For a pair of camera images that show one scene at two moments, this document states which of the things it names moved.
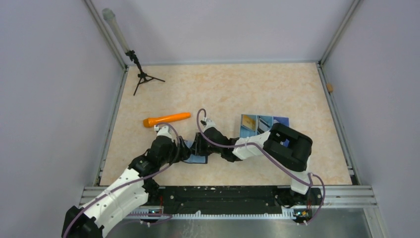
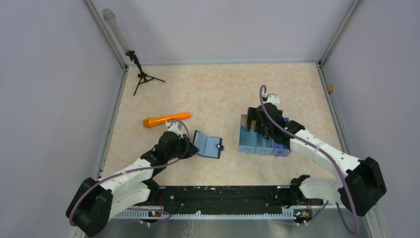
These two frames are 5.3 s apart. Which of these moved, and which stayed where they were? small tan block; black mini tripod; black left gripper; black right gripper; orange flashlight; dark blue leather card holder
Moved: dark blue leather card holder; black right gripper
Stayed: orange flashlight; small tan block; black mini tripod; black left gripper
